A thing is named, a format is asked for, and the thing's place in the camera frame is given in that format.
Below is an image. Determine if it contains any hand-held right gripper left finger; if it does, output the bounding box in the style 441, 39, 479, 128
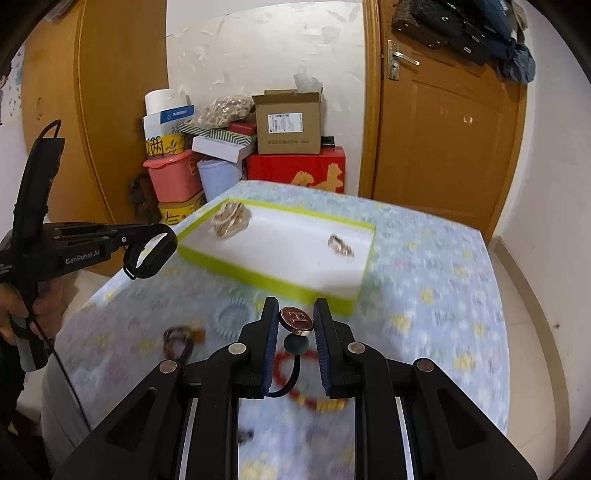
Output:
53, 296, 280, 480

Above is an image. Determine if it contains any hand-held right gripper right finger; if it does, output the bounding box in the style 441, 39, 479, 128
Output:
313, 298, 539, 480

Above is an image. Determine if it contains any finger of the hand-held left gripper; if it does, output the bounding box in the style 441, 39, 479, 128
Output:
44, 222, 139, 245
99, 224, 162, 260

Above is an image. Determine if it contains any black wristband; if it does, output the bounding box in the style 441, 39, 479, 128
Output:
122, 229, 179, 280

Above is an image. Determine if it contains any hair tie with round button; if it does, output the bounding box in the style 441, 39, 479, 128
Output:
267, 305, 315, 398

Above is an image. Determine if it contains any red bead bracelet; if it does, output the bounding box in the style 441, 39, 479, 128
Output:
272, 351, 349, 415

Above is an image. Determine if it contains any blue spiral hair tie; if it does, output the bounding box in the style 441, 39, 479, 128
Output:
212, 298, 254, 340

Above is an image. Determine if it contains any dark brown hair tie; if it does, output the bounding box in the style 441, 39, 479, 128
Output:
163, 324, 206, 358

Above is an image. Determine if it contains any yellow-green tray box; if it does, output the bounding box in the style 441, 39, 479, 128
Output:
177, 196, 377, 318

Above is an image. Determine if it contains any person's left forearm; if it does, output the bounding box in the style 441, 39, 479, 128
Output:
0, 339, 49, 480

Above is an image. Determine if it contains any person's left hand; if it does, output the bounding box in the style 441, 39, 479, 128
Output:
0, 277, 68, 347

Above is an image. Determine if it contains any dark brown bag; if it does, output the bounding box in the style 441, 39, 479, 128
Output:
128, 174, 162, 222

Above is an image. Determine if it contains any pink plastic bin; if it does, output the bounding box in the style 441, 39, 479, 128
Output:
143, 150, 204, 204

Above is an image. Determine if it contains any yellow patterned container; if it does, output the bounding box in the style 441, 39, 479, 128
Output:
145, 135, 194, 159

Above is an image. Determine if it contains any light blue bucket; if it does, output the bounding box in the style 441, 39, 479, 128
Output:
197, 158, 245, 202

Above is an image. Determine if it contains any gold hair clip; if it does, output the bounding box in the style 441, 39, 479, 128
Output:
328, 234, 356, 258

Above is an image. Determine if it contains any wooden wardrobe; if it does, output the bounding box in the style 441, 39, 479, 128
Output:
21, 0, 169, 227

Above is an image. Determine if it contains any white flat box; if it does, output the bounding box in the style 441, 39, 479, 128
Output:
191, 135, 257, 162

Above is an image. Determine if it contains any white and blue box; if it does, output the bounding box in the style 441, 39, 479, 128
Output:
142, 105, 197, 139

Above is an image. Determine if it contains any green striped box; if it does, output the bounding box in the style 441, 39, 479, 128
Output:
178, 122, 257, 146

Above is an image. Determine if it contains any white paper roll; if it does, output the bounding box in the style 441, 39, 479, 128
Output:
144, 89, 190, 116

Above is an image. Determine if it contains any bag of beige beads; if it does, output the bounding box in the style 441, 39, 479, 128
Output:
191, 95, 254, 127

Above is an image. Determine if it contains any red gift box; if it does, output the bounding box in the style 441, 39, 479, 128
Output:
245, 146, 347, 195

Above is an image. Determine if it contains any cardboard box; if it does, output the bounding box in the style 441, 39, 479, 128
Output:
252, 90, 324, 155

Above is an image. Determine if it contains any white crumpled plastic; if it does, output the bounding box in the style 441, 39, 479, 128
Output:
294, 69, 322, 94

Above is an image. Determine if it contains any wooden door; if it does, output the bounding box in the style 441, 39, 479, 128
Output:
358, 0, 529, 243

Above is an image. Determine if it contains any black hanging bag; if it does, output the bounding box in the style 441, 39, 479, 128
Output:
392, 0, 492, 65

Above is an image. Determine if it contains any blue hanging cloth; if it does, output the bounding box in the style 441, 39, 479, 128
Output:
480, 0, 536, 84

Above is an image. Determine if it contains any metal door handle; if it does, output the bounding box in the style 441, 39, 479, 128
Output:
387, 41, 421, 81

